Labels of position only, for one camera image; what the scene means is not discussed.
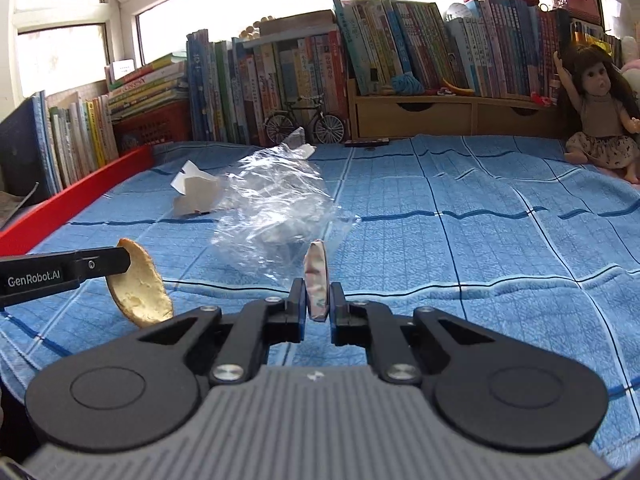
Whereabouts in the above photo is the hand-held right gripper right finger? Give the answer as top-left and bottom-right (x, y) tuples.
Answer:
(328, 282), (506, 386)

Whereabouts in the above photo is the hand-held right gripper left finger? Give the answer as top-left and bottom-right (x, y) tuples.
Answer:
(137, 277), (308, 387)

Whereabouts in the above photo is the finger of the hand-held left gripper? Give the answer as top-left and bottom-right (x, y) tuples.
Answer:
(74, 245), (133, 283)

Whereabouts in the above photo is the pink biscuit edgewise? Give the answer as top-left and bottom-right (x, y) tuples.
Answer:
(303, 239), (331, 321)

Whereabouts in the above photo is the orange peel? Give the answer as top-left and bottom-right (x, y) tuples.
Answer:
(104, 238), (175, 330)

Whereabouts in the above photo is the clear plastic bag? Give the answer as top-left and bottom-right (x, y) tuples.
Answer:
(212, 142), (362, 284)

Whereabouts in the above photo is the long red board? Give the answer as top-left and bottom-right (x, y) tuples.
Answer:
(0, 144), (155, 257)

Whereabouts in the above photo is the dark printed magazine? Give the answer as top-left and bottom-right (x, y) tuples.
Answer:
(0, 182), (41, 232)

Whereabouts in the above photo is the white paper packet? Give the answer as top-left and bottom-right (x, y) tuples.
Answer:
(169, 159), (224, 219)

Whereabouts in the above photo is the row of thin upright books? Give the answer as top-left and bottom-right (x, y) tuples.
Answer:
(45, 92), (119, 192)

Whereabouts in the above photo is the large dark blue book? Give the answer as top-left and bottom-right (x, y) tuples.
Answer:
(0, 90), (64, 207)

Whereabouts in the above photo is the blue checked blanket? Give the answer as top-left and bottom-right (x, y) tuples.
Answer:
(0, 135), (640, 467)

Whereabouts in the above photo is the red plastic crate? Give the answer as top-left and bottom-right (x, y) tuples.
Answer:
(112, 99), (194, 159)

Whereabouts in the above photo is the stack of lying books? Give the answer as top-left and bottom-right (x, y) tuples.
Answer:
(104, 52), (189, 122)

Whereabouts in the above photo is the miniature black bicycle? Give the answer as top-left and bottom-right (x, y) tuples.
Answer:
(263, 94), (346, 147)

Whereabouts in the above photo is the small white box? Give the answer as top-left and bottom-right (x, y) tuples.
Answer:
(108, 58), (137, 81)

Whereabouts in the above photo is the row of children's picture books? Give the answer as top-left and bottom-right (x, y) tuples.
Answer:
(185, 22), (352, 147)

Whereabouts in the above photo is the wooden drawer organizer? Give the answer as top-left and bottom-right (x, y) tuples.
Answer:
(347, 77), (567, 141)

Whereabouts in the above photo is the blue yarn tassel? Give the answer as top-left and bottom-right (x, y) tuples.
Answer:
(389, 73), (426, 96)

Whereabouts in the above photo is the yellow banana toy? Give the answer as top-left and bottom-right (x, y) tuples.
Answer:
(440, 77), (476, 97)

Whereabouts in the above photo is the brown wooden box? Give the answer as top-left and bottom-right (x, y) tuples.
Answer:
(242, 9), (339, 49)

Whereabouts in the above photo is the row of tall paperback books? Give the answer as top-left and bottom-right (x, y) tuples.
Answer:
(329, 0), (574, 99)

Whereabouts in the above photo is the brown-haired doll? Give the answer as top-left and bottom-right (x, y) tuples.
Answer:
(552, 42), (640, 185)

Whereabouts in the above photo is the white bunny plush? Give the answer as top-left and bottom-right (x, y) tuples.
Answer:
(620, 35), (640, 94)

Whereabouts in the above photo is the wooden bead string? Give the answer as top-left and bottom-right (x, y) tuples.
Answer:
(238, 18), (274, 41)

